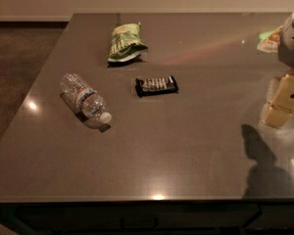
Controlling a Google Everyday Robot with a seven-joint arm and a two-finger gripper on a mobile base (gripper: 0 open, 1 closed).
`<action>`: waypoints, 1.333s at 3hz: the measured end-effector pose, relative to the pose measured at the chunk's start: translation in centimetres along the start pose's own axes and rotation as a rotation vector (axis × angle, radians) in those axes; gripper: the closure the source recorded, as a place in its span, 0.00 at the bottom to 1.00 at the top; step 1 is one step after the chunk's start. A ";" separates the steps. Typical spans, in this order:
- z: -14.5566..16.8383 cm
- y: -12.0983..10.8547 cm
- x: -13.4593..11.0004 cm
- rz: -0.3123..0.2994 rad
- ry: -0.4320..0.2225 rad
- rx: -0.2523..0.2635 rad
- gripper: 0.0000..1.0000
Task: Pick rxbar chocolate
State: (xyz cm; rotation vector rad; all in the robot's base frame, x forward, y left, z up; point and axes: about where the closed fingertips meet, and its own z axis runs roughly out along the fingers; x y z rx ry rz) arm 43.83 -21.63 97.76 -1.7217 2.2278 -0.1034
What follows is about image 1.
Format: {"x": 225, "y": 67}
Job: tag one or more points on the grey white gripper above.
{"x": 292, "y": 43}

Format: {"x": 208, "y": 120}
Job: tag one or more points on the white green snack bag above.
{"x": 270, "y": 43}

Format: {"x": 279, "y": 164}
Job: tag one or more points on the clear plastic water bottle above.
{"x": 85, "y": 98}

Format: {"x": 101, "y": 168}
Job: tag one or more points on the black rxbar chocolate bar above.
{"x": 155, "y": 86}

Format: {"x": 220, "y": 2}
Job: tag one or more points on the green chip bag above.
{"x": 126, "y": 43}

